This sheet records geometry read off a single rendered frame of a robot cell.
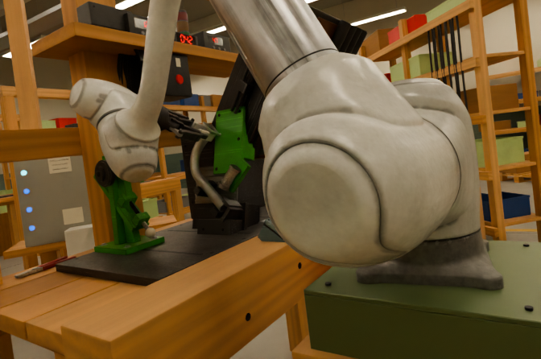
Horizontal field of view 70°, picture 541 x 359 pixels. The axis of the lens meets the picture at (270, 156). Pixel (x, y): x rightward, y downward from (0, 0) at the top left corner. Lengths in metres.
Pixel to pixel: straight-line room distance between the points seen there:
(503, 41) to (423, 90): 9.61
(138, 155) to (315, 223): 0.60
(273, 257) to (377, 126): 0.60
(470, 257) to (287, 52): 0.36
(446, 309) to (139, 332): 0.43
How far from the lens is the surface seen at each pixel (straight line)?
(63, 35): 1.26
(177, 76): 1.40
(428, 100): 0.54
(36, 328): 0.84
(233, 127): 1.22
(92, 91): 0.98
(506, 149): 3.83
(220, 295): 0.77
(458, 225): 0.57
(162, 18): 0.86
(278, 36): 0.43
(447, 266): 0.57
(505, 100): 3.85
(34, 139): 1.32
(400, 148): 0.34
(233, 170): 1.14
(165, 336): 0.69
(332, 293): 0.55
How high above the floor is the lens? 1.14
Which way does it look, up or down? 2 degrees down
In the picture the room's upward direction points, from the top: 7 degrees counter-clockwise
